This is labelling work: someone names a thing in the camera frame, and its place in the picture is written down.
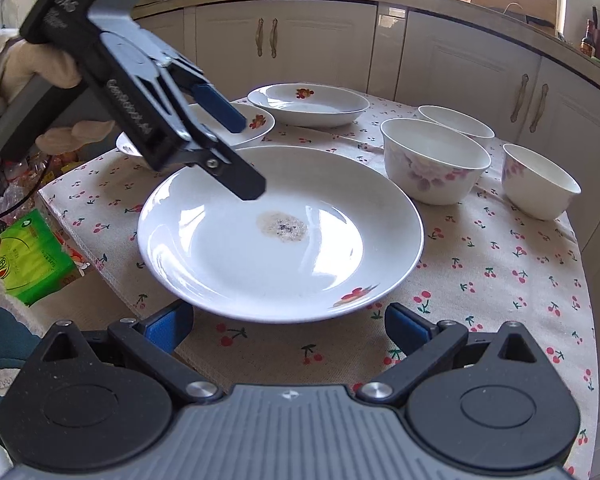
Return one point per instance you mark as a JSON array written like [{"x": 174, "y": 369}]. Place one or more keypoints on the white bowl front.
[{"x": 432, "y": 164}]

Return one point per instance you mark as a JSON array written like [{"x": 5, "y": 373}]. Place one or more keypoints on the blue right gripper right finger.
[{"x": 418, "y": 338}]

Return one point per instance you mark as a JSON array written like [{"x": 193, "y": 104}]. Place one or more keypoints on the gloved left hand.
[{"x": 19, "y": 62}]

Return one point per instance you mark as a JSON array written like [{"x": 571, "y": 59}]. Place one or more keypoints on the green box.
[{"x": 33, "y": 264}]

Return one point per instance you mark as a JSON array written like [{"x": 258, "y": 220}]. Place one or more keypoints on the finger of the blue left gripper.
[
  {"x": 217, "y": 105},
  {"x": 226, "y": 167}
]

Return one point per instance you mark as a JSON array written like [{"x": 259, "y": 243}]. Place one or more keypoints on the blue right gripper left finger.
[{"x": 162, "y": 331}]

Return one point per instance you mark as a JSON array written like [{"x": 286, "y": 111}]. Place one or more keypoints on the white bowl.
[
  {"x": 458, "y": 122},
  {"x": 535, "y": 184},
  {"x": 432, "y": 164}
]

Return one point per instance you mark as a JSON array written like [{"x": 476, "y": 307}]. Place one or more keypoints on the white plate with stain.
[{"x": 328, "y": 237}]

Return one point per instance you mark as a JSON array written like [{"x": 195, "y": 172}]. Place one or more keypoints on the dark soy sauce bottle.
[{"x": 587, "y": 44}]

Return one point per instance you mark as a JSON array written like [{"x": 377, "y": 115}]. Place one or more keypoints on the white kitchen cabinets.
[{"x": 529, "y": 89}]

